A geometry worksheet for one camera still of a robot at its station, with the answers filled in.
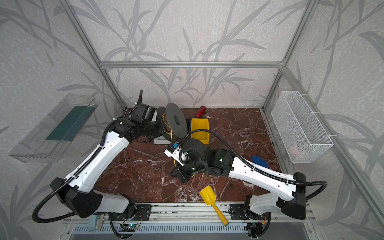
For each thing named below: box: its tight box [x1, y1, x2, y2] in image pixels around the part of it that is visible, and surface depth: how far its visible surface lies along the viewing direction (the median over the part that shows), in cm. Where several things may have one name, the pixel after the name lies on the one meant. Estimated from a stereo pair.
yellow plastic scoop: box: [199, 185, 229, 227], surface depth 80 cm
